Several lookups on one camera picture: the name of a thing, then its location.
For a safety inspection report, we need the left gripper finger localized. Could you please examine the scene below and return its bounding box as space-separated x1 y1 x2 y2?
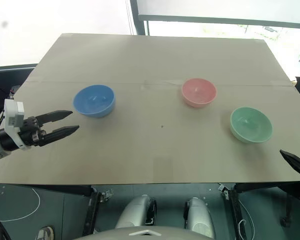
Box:
39 125 80 147
36 110 74 126

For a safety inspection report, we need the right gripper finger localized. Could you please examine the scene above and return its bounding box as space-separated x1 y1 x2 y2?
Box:
279 149 300 181

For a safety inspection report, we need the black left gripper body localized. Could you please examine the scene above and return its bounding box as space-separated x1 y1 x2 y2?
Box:
17 115 46 148

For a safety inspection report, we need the blue bowl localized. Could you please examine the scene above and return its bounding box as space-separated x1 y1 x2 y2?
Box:
72 84 116 119

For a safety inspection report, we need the dark side bench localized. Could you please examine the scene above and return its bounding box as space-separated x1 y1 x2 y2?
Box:
0 64 37 131

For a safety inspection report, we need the green bowl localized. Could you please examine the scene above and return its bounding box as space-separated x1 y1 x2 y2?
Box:
229 106 274 145

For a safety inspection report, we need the metal table clamp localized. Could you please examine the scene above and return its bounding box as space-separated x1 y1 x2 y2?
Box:
99 189 115 202
216 183 230 200

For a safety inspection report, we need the black table leg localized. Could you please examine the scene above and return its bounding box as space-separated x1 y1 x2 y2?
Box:
81 186 102 237
222 186 248 240

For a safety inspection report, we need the silver left robot leg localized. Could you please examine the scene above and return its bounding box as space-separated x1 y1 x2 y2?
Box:
114 194 158 229

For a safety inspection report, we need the silver robot leg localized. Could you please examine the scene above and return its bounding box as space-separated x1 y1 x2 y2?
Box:
114 194 158 229
183 196 216 239

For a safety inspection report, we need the silver right robot leg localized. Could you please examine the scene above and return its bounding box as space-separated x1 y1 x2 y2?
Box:
183 196 216 239

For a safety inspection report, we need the red bowl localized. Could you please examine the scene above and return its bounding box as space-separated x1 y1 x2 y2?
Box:
181 77 218 109

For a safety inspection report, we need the grey robot torso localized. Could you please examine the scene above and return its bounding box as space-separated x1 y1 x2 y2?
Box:
72 225 217 240

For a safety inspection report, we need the white floor cord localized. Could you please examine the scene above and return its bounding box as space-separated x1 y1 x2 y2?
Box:
1 187 42 223

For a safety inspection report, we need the white floor cable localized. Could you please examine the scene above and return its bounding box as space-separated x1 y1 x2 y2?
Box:
236 198 257 237

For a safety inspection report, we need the black window frame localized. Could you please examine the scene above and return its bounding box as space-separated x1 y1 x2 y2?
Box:
125 0 300 37

